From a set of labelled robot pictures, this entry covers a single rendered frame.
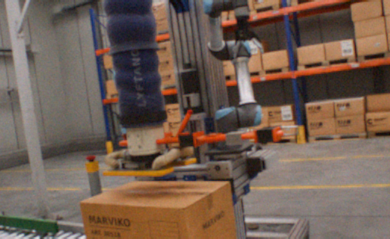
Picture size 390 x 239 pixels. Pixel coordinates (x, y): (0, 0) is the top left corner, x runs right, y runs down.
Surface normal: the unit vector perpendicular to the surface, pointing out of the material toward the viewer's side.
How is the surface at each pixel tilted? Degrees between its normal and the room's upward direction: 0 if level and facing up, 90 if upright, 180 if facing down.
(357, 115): 90
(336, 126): 90
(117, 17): 73
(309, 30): 90
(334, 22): 90
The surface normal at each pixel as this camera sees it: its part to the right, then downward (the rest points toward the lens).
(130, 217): -0.52, 0.12
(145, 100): 0.31, -0.18
